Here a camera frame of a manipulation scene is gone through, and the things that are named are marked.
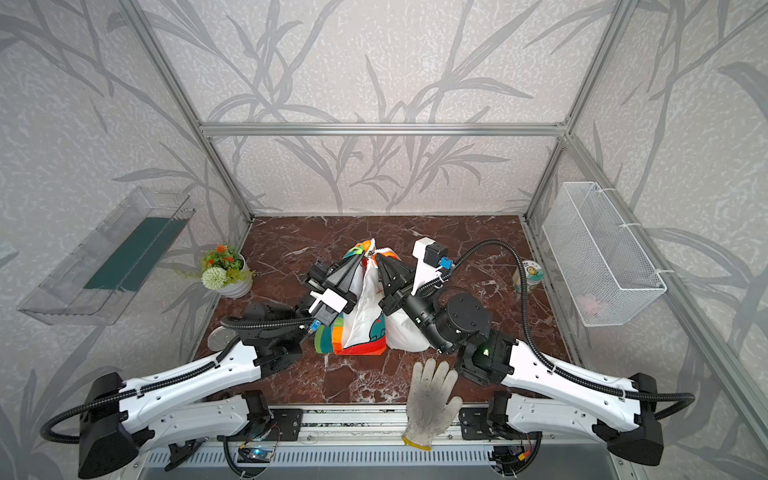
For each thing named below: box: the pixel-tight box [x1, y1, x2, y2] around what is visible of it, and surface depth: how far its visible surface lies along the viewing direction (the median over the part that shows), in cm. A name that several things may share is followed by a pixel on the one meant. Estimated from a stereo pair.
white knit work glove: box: [402, 358, 463, 451], surface depth 79 cm
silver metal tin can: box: [207, 326, 238, 352], surface depth 84 cm
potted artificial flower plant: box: [201, 244, 256, 298], surface depth 88 cm
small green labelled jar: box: [512, 260, 545, 294], surface depth 96 cm
